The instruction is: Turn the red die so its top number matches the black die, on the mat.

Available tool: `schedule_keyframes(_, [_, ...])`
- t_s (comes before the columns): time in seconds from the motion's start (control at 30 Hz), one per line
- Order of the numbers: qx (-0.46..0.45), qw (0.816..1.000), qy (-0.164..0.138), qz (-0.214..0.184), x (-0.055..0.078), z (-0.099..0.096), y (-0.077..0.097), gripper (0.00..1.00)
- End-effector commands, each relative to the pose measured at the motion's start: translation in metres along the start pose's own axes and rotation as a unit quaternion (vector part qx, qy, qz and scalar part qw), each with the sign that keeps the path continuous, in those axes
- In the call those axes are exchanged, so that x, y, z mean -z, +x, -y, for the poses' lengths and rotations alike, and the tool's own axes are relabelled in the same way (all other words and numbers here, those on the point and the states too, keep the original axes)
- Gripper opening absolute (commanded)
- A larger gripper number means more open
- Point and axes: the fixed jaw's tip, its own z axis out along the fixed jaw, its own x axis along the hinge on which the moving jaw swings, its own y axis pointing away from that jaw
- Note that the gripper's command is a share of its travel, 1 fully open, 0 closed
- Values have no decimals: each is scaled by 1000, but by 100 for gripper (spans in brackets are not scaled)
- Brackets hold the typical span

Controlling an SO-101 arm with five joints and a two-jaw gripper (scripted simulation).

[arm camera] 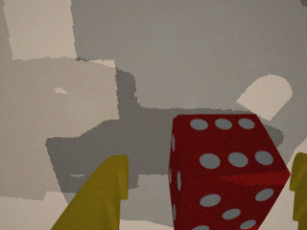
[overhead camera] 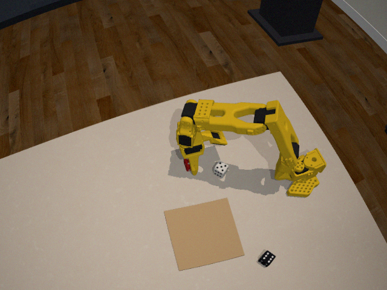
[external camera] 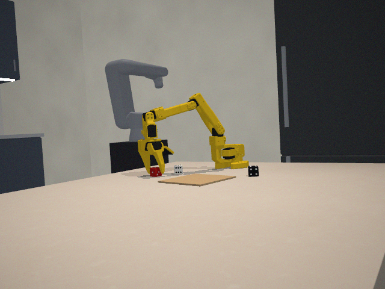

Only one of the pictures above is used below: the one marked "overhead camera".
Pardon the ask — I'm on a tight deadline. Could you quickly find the black die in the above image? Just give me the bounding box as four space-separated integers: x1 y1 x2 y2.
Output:
258 251 276 267

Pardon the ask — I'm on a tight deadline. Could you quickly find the tan square mat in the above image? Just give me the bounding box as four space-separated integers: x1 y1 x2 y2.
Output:
164 198 244 271

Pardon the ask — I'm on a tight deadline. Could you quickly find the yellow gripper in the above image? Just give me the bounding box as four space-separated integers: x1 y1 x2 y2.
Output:
179 130 227 175

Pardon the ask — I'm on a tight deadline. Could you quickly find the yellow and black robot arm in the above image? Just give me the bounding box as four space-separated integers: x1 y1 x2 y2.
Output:
177 99 325 197

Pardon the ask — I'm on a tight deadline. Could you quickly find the red die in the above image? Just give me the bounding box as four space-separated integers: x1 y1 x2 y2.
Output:
184 158 191 171

